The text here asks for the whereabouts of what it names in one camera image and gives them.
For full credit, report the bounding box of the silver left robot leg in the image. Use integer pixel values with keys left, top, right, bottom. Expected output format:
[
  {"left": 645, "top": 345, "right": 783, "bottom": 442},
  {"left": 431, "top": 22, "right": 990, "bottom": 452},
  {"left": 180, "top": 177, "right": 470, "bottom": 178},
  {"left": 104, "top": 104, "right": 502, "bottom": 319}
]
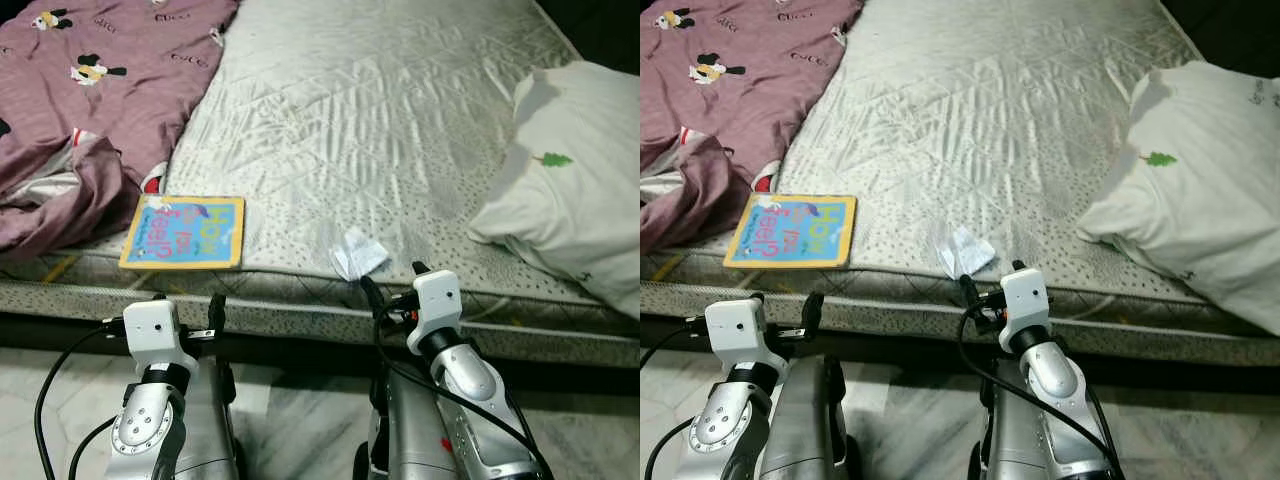
[
  {"left": 178, "top": 352, "right": 243, "bottom": 480},
  {"left": 772, "top": 352, "right": 853, "bottom": 480}
]

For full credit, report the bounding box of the white pillow green print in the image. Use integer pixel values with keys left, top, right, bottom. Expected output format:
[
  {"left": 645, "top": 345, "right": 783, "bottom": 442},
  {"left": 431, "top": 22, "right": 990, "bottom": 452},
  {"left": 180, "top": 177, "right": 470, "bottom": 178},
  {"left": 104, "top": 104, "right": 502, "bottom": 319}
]
[
  {"left": 1075, "top": 60, "right": 1280, "bottom": 337},
  {"left": 467, "top": 60, "right": 641, "bottom": 321}
]

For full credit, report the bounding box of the grey patterned mattress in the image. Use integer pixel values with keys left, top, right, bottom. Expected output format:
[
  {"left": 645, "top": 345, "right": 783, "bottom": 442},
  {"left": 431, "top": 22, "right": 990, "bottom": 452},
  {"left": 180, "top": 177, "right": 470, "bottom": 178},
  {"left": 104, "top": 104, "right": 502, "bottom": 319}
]
[
  {"left": 640, "top": 0, "right": 1280, "bottom": 369},
  {"left": 0, "top": 0, "right": 641, "bottom": 369}
]

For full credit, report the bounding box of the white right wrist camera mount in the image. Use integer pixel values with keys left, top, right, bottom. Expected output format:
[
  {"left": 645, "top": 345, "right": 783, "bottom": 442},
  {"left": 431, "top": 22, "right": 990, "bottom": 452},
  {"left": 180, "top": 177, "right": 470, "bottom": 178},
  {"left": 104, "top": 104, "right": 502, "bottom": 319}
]
[
  {"left": 999, "top": 268, "right": 1052, "bottom": 351},
  {"left": 407, "top": 270, "right": 464, "bottom": 354}
]

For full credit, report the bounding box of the white tissue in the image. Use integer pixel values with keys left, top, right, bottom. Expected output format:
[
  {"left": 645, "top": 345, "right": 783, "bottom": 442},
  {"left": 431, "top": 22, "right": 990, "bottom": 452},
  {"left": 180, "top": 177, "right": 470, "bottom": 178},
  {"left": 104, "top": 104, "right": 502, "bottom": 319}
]
[
  {"left": 316, "top": 227, "right": 392, "bottom": 284},
  {"left": 926, "top": 224, "right": 999, "bottom": 282}
]

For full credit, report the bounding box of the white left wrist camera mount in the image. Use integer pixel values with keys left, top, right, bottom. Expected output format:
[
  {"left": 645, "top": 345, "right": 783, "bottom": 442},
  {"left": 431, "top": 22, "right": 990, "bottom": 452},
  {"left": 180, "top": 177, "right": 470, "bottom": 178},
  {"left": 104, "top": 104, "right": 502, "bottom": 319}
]
[
  {"left": 704, "top": 297, "right": 784, "bottom": 374},
  {"left": 122, "top": 298, "right": 200, "bottom": 374}
]

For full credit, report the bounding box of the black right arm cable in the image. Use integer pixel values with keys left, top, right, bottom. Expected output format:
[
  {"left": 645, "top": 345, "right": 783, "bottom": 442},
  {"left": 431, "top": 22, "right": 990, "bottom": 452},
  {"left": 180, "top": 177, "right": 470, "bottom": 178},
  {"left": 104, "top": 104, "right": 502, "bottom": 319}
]
[
  {"left": 955, "top": 300, "right": 1121, "bottom": 480},
  {"left": 372, "top": 300, "right": 546, "bottom": 480}
]

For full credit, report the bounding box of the silver right robot leg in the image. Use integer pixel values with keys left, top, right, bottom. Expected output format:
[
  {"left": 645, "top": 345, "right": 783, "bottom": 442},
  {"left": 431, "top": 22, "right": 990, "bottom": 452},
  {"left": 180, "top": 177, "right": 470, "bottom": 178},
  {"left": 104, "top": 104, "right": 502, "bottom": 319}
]
[
  {"left": 352, "top": 375, "right": 471, "bottom": 480},
  {"left": 965, "top": 378, "right": 1046, "bottom": 480}
]

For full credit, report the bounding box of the silver robot leg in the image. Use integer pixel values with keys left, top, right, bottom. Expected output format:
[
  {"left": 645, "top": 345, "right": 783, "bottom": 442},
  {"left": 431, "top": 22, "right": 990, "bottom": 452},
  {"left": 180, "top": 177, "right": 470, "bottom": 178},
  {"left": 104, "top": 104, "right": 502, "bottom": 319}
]
[
  {"left": 965, "top": 378, "right": 1046, "bottom": 480},
  {"left": 352, "top": 375, "right": 471, "bottom": 480},
  {"left": 772, "top": 352, "right": 853, "bottom": 480},
  {"left": 178, "top": 352, "right": 243, "bottom": 480}
]

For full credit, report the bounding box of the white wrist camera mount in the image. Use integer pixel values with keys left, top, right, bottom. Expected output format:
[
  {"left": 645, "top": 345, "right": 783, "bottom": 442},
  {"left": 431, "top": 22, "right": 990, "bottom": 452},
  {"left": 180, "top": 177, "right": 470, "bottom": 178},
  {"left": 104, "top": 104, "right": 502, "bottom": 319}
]
[
  {"left": 122, "top": 298, "right": 200, "bottom": 374},
  {"left": 704, "top": 297, "right": 784, "bottom": 374},
  {"left": 999, "top": 268, "right": 1052, "bottom": 351},
  {"left": 407, "top": 270, "right": 464, "bottom": 354}
]

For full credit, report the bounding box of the yellow bordered blue book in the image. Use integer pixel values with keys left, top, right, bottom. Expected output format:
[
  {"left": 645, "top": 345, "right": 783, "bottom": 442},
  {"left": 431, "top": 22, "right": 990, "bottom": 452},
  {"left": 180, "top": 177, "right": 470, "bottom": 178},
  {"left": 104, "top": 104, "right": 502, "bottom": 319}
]
[
  {"left": 722, "top": 193, "right": 859, "bottom": 270},
  {"left": 118, "top": 194, "right": 247, "bottom": 272}
]

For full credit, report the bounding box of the purple cartoon print blanket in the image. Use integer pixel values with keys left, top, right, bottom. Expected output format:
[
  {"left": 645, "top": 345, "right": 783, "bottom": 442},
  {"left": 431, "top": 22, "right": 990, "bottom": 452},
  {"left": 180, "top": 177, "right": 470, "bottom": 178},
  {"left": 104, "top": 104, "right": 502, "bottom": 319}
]
[
  {"left": 0, "top": 0, "right": 241, "bottom": 263},
  {"left": 640, "top": 0, "right": 867, "bottom": 256}
]

